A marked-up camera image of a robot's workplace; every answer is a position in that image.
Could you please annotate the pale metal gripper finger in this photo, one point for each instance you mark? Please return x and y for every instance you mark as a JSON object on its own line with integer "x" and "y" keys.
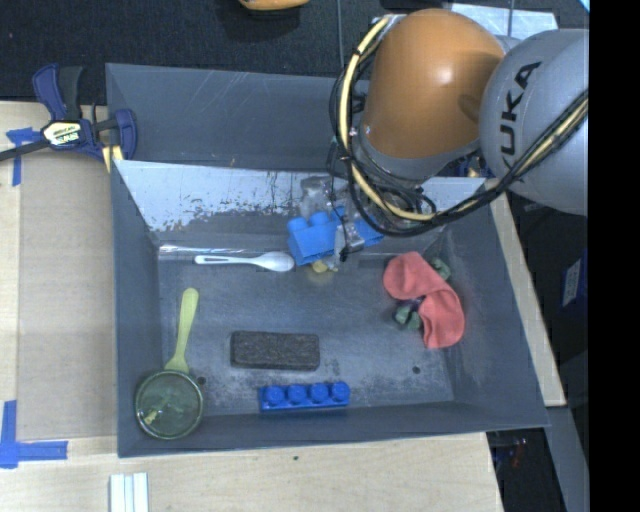
{"x": 354, "y": 236}
{"x": 320, "y": 196}

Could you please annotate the blue two-stud toy brick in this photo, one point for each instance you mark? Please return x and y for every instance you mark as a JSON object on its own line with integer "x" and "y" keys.
{"x": 306, "y": 237}

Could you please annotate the small yellow toy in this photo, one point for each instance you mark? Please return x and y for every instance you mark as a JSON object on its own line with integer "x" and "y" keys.
{"x": 320, "y": 267}

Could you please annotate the white plastic spoon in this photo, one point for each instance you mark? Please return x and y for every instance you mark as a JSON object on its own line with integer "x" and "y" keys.
{"x": 272, "y": 261}

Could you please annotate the grey metal bin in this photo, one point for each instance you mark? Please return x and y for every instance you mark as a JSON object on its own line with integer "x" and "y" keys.
{"x": 300, "y": 310}

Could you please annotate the green toy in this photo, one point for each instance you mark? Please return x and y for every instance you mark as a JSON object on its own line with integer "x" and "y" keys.
{"x": 407, "y": 319}

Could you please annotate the red cloth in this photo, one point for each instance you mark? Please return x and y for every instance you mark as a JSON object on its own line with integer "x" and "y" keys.
{"x": 435, "y": 305}

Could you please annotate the dark brown flat block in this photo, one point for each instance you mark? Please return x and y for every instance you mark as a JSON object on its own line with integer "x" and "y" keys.
{"x": 275, "y": 351}

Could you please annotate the blue four-stud toy brick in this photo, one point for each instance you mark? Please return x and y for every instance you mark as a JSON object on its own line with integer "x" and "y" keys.
{"x": 305, "y": 395}

